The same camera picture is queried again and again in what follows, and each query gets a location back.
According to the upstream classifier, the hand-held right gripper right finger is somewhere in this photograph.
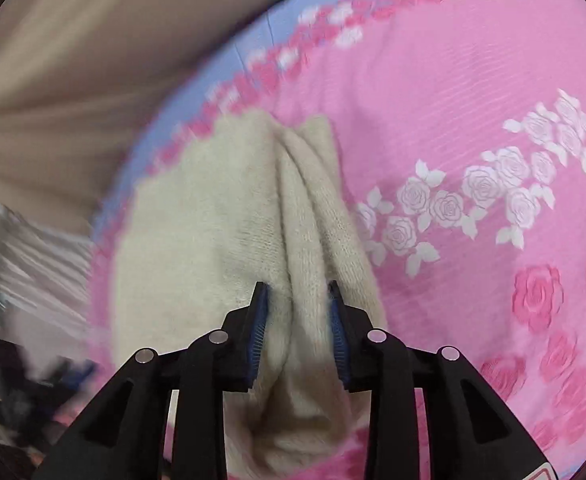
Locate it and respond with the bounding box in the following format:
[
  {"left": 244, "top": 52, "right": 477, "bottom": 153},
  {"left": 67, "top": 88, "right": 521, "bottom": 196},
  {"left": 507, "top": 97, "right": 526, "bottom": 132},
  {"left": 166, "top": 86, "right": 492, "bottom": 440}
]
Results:
[{"left": 327, "top": 281, "right": 555, "bottom": 480}]

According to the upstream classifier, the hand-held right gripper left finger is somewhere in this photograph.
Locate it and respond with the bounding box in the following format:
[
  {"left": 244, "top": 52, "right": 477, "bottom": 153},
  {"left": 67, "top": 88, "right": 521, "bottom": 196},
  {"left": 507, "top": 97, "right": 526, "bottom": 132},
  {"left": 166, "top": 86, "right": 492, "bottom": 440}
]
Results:
[{"left": 33, "top": 281, "right": 273, "bottom": 480}]

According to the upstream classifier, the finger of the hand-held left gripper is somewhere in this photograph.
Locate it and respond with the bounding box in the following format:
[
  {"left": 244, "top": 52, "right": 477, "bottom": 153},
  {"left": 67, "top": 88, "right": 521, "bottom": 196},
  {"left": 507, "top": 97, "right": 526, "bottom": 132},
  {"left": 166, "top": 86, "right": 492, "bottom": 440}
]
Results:
[{"left": 48, "top": 356, "right": 98, "bottom": 398}]

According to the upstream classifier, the cream sweater with black hearts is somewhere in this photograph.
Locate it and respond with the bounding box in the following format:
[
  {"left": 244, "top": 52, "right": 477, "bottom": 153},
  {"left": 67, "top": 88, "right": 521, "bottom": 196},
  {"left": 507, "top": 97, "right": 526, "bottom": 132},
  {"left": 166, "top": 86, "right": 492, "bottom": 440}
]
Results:
[{"left": 107, "top": 109, "right": 390, "bottom": 480}]

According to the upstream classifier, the white curtain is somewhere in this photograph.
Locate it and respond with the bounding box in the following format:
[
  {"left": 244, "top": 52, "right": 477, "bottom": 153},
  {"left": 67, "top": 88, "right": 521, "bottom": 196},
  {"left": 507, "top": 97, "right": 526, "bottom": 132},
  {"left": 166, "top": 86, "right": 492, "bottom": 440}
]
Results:
[{"left": 0, "top": 192, "right": 98, "bottom": 361}]

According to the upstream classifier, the pink floral bed sheet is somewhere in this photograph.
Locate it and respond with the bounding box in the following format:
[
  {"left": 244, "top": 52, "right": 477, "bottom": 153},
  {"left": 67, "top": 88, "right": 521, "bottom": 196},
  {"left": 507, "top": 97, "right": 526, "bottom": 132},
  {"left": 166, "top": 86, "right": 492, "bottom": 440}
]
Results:
[{"left": 87, "top": 0, "right": 586, "bottom": 480}]

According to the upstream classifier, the beige backdrop cloth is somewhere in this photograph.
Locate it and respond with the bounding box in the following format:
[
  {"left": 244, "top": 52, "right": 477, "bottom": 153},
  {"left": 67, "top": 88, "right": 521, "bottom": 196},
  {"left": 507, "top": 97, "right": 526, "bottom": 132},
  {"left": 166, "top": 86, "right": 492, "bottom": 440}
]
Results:
[{"left": 0, "top": 0, "right": 406, "bottom": 238}]

